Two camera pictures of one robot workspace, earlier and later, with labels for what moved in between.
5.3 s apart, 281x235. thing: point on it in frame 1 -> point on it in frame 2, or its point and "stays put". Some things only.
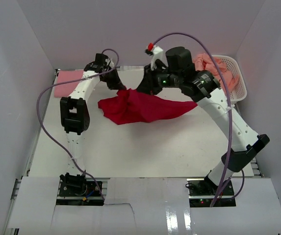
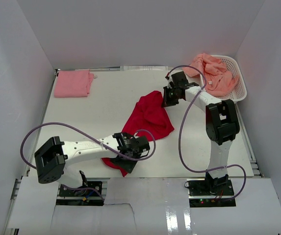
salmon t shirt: (203, 61) stays put
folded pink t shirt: (64, 90) stays put
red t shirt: (128, 105) -> (148, 114)
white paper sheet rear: (129, 68) stays put
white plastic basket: (240, 92) stays put
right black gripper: (147, 84) -> (166, 102)
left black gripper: (116, 84) -> (128, 166)
